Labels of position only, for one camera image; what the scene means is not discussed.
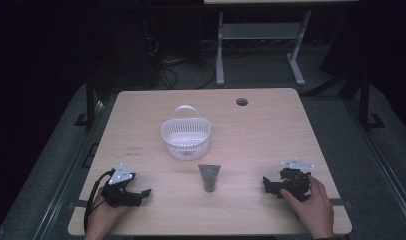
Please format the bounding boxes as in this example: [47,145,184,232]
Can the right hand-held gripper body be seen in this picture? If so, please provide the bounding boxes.
[277,158,317,203]

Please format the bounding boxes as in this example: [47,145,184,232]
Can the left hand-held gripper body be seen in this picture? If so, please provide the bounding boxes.
[101,162,141,208]

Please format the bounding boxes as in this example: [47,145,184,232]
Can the grey squeeze tube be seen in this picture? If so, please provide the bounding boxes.
[197,163,222,194]

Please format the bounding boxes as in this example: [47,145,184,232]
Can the white plastic basket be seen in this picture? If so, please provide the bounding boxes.
[160,104,212,162]

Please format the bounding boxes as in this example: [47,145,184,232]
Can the person's left hand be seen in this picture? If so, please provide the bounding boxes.
[83,191,133,240]

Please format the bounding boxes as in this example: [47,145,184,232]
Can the person's right hand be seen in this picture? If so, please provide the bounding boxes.
[279,174,336,240]

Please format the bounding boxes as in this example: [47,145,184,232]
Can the black metal stand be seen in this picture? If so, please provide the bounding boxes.
[356,71,387,132]
[73,71,99,130]

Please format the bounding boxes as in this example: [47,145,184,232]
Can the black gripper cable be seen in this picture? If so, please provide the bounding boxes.
[83,168,116,234]

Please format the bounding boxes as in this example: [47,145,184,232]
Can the metal floor rail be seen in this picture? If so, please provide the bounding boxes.
[344,99,406,233]
[32,98,107,240]

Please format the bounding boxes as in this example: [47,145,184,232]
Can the black floor cables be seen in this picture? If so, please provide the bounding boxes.
[146,35,217,91]

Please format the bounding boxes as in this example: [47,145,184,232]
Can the white metal desk frame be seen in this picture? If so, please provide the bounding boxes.
[215,9,313,87]

